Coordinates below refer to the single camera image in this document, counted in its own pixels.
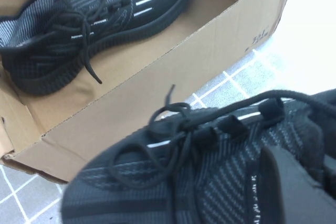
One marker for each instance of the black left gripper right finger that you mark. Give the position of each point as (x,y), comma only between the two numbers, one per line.
(331,167)

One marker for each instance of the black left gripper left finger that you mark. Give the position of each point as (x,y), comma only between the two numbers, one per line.
(294,171)

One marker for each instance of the black knit sneaker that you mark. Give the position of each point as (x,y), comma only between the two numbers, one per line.
(78,37)
(183,182)

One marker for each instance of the brown cardboard shoe box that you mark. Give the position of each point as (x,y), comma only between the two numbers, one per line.
(162,90)

